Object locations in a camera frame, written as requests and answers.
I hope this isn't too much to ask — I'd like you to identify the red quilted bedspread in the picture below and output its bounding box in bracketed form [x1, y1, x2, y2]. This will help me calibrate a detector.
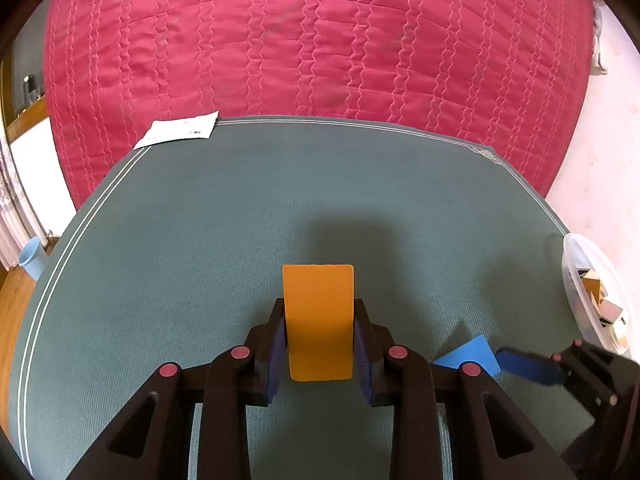
[43, 0, 593, 206]

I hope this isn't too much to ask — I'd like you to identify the orange striped wedge block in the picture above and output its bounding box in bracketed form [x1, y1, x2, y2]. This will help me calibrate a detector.
[578, 269, 606, 306]

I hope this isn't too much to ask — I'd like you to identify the clear plastic bowl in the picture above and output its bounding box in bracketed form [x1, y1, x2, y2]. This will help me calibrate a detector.
[562, 233, 637, 358]

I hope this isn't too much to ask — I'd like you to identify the white paper sheet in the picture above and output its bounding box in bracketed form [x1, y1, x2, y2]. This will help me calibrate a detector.
[134, 110, 219, 150]

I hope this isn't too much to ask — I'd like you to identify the orange striped triangular block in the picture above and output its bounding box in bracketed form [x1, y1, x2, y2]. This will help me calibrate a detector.
[282, 264, 355, 382]

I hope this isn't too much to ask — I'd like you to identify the blue waste bin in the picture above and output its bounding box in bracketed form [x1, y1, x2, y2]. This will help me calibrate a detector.
[18, 236, 48, 282]

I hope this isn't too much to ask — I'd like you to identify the green table mat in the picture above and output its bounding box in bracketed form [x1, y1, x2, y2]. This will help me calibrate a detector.
[9, 118, 579, 479]

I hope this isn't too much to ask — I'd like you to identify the blue triangular block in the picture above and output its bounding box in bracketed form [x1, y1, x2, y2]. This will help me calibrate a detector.
[434, 335, 501, 377]

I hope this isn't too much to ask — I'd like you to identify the white pink cube block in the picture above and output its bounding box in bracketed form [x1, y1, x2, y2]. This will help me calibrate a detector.
[598, 298, 624, 326]

